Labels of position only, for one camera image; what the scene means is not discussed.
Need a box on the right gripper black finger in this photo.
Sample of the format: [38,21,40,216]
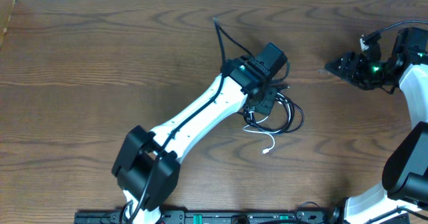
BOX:
[324,58,343,71]
[326,69,349,82]

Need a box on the black USB cable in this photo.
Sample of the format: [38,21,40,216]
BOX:
[239,83,305,136]

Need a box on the white USB cable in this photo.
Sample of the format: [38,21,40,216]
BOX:
[242,98,292,155]

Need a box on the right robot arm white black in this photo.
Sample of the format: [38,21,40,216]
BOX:
[324,26,427,223]

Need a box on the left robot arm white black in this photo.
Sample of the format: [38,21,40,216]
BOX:
[112,43,289,223]

